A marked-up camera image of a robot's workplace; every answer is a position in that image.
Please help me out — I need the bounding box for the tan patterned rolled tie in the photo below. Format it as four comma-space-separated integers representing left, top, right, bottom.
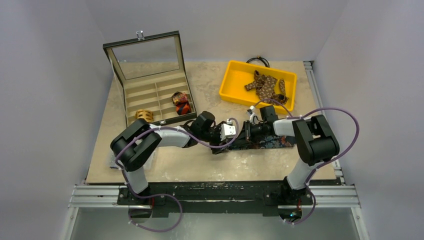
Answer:
134, 109, 154, 123

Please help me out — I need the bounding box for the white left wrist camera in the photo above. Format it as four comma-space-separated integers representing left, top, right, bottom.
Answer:
220, 123, 237, 141

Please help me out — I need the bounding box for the yellow plastic tray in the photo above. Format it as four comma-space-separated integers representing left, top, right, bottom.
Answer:
219, 60, 297, 113

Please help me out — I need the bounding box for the brown floral tie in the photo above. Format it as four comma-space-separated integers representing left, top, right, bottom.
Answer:
244, 70, 289, 105

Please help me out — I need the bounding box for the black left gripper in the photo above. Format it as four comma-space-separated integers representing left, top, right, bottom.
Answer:
199, 122, 229, 154

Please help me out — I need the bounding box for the black mounting base rail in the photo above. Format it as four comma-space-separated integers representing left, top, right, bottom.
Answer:
117, 180, 313, 220

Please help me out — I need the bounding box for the orange navy rolled tie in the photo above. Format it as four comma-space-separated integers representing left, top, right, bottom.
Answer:
171, 91, 192, 116

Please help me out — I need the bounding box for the black tie storage box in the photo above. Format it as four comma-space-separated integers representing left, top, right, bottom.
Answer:
102, 30, 198, 126

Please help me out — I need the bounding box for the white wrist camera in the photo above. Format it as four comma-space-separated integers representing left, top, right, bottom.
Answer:
220, 123, 237, 141
247, 105, 260, 124

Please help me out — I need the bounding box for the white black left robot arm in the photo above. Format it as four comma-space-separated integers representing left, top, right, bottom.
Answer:
110, 111, 240, 205

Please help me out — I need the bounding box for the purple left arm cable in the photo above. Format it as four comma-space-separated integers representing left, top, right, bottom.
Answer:
114, 117, 240, 233

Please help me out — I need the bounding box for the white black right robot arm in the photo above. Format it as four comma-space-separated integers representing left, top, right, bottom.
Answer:
241, 106, 340, 204

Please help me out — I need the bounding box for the aluminium frame rail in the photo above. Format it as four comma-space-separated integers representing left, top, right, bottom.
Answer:
59, 60, 370, 240

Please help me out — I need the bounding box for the clear plastic screw box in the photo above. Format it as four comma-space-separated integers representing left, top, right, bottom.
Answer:
108, 151, 156, 170

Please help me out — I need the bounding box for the black cable loop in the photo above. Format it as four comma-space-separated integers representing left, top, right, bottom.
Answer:
245, 56, 271, 68

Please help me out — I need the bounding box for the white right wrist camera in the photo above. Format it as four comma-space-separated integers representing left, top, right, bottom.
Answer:
247, 105, 260, 124

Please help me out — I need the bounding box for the navy floral tie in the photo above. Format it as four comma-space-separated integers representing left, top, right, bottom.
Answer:
228, 135, 296, 151

